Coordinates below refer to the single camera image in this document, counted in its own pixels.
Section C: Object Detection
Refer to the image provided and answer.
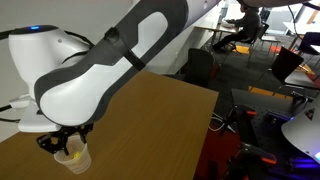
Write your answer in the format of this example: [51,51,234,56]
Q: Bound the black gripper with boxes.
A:
[36,123,94,157]

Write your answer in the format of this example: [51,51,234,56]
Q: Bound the translucent plastic measuring cup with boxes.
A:
[53,134,92,175]

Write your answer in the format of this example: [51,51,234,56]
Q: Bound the black office chair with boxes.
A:
[185,47,216,88]

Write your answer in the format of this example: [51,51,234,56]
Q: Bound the grey office desk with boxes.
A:
[194,19,241,46]

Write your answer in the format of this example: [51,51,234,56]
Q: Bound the yellow floor mat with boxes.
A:
[233,44,251,55]

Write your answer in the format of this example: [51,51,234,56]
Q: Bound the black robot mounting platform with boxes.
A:
[230,88,320,180]

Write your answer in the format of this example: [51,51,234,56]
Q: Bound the seated person dark hoodie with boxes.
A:
[212,4,261,53]

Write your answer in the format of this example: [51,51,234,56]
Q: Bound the black chair under person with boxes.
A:
[248,22,281,64]

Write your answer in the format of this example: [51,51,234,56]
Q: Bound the black chair thin legs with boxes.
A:
[249,45,305,98]

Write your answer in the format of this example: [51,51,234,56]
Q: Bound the grey round table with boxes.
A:
[284,69,320,90]

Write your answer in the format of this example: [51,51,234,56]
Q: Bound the white rectangular table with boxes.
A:
[282,20,320,36]

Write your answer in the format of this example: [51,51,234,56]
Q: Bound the dark blue chair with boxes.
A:
[297,31,320,56]

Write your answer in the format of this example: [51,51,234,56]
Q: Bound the white cable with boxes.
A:
[208,112,231,133]

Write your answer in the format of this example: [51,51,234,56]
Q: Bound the black clamp orange handle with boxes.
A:
[229,142,278,180]
[221,104,258,148]

